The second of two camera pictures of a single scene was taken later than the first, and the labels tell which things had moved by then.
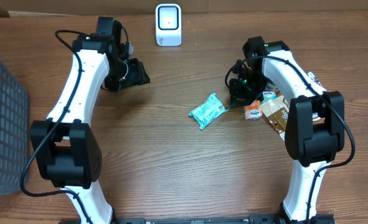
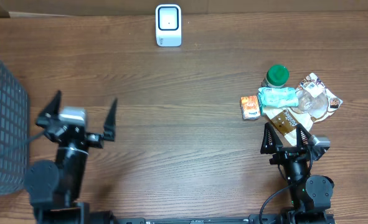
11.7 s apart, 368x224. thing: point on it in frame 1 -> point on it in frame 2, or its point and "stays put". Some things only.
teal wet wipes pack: (208, 111) -> (278, 97)
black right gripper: (239, 98) -> (284, 152)
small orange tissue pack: (253, 112) stays put
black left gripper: (137, 73) -> (78, 132)
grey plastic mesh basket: (6, 127) stays put
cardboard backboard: (14, 9) stays put
